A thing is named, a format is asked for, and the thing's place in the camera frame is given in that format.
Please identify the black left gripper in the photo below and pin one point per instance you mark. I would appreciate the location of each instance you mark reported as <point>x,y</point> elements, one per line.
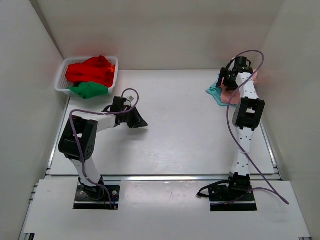
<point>138,121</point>

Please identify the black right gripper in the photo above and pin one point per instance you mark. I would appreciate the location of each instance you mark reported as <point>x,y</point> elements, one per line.
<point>226,73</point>

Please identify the pink t shirt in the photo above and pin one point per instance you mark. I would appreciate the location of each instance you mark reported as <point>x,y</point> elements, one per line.
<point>226,94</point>

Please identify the teal t shirt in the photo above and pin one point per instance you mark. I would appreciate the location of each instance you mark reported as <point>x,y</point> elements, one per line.
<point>216,92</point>

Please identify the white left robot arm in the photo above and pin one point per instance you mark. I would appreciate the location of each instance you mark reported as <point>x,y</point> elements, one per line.
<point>78,141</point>

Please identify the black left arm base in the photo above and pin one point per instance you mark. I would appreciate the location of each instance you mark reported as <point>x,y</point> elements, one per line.
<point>110,197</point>

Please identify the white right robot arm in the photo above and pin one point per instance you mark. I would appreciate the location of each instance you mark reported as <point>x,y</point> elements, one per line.
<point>246,119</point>

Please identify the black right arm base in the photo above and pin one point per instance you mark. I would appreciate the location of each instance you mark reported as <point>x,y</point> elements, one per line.
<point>224,199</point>

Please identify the green t shirt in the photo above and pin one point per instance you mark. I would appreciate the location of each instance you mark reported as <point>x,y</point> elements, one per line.
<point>88,90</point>

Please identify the red t shirt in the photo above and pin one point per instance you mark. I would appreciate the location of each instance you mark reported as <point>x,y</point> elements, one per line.
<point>96,69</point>

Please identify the white plastic basket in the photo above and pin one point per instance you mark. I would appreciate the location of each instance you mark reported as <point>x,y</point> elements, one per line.
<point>61,83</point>

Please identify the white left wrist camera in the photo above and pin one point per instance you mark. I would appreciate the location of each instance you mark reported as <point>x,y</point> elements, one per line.
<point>130,98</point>

